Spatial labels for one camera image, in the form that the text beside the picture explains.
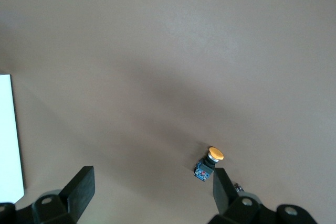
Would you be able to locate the yellow mushroom push button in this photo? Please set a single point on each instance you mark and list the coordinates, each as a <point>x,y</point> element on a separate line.
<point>204,170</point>

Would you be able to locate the small black connector block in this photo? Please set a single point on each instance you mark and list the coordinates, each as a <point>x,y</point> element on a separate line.
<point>239,187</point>

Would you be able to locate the white drawer cabinet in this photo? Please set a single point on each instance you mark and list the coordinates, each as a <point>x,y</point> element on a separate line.
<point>9,142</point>

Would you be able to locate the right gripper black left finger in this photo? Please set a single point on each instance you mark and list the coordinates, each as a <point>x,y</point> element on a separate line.
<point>76,195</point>

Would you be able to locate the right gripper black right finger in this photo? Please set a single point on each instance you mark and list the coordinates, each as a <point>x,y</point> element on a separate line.
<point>223,195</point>

